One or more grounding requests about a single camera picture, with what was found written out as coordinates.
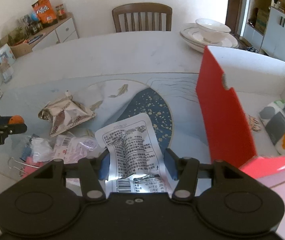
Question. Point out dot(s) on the cardboard box on shelf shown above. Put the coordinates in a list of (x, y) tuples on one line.
[(262, 18)]

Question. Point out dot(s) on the metal binder clip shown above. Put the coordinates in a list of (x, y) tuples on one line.
[(13, 162)]

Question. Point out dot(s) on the silver snack packet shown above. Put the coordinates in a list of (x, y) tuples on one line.
[(67, 115)]

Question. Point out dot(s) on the dark patterned cloth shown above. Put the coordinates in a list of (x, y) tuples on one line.
[(248, 47)]

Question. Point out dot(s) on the glass plant tank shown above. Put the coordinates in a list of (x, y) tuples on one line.
[(13, 36)]

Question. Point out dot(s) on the small orange object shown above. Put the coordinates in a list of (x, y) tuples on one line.
[(17, 119)]

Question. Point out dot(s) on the orange snack bag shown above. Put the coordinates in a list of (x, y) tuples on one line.
[(45, 10)]

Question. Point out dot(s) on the grey blue cabinet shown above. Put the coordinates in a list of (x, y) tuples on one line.
[(282, 35)]

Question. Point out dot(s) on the red cardboard box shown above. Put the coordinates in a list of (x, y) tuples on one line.
[(220, 110)]

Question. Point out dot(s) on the small sauce jar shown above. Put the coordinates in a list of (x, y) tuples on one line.
[(63, 11), (58, 12)]

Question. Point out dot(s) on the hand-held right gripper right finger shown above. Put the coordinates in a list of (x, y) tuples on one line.
[(170, 166)]

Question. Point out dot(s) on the white printed snack packet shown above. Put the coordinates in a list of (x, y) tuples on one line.
[(135, 140)]

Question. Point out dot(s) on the small cardboard box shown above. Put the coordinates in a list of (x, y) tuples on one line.
[(20, 48)]

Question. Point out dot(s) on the blue fish print placemat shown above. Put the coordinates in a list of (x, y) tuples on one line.
[(57, 86)]

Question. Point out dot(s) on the blue white packet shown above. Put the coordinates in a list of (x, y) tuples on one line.
[(28, 18)]

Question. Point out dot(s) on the white gold-rimmed bowl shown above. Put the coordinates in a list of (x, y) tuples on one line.
[(212, 27)]

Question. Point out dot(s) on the dark glass jars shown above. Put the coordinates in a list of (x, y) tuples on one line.
[(36, 27)]

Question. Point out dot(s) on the grey orange printed tissue pack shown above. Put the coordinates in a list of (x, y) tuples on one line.
[(281, 127)]

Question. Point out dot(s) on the dark wooden door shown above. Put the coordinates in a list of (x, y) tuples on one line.
[(232, 10)]

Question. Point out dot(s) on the white marble desktop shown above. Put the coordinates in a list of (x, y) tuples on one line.
[(107, 55)]

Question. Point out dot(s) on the pink white plastic wrapper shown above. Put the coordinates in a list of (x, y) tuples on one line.
[(70, 147)]

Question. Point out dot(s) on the white wooden sideboard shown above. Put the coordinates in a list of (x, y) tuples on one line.
[(66, 30)]

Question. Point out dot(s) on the white gold-rimmed plate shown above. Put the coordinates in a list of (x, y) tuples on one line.
[(195, 48)]

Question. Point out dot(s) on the stacked white plates and bowl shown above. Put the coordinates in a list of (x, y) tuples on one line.
[(190, 33)]

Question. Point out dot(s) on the blue printed paper cup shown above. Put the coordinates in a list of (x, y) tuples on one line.
[(6, 55)]

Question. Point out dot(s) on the blue round dish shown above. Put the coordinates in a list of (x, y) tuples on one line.
[(36, 38)]

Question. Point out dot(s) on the wooden shelf unit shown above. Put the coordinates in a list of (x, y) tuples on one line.
[(251, 5)]

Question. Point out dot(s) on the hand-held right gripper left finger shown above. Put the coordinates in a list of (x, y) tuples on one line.
[(104, 166)]

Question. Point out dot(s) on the brown wooden chair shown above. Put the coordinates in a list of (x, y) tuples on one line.
[(142, 8)]

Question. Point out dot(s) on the small striped wrapper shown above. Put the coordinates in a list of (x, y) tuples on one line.
[(255, 123)]

